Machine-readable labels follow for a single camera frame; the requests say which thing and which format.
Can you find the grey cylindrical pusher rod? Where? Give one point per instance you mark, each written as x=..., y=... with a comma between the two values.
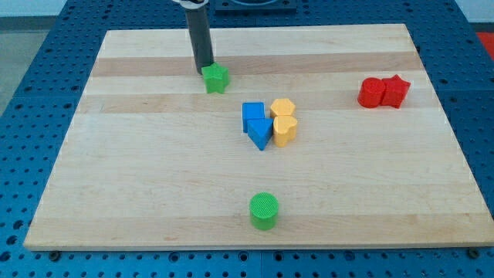
x=196, y=15

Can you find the green cylinder block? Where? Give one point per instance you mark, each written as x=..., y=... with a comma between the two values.
x=264, y=208

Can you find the red cylinder block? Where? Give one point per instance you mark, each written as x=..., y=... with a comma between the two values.
x=371, y=92

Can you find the yellow heart block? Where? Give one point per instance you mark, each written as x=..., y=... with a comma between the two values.
x=284, y=130

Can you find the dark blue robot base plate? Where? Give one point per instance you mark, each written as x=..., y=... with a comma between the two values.
x=227, y=6

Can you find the red star block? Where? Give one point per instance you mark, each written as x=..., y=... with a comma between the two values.
x=396, y=90

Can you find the wooden board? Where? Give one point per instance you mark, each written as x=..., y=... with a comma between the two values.
x=151, y=161

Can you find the green star block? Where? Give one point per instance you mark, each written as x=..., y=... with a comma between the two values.
x=216, y=78

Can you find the blue triangle block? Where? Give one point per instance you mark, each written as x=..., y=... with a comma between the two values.
x=260, y=131

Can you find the yellow hexagon block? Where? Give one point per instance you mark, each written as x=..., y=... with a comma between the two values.
x=282, y=107

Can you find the blue cube block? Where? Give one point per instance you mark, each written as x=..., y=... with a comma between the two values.
x=251, y=111

